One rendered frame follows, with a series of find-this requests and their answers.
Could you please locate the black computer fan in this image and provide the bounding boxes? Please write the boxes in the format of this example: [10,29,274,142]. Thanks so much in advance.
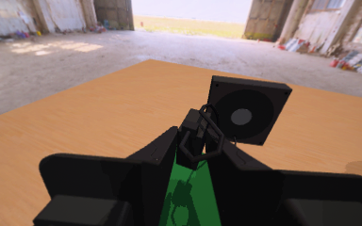
[207,75,292,146]

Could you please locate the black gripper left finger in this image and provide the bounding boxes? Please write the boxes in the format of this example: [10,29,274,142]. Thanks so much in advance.
[39,126,178,226]

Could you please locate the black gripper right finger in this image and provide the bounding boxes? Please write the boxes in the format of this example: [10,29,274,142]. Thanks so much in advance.
[206,138,362,226]

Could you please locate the black cable with plug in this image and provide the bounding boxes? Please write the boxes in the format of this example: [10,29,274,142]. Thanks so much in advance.
[176,103,225,171]

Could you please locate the green circuit board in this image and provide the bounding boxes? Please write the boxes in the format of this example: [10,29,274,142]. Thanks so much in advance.
[158,153,221,226]

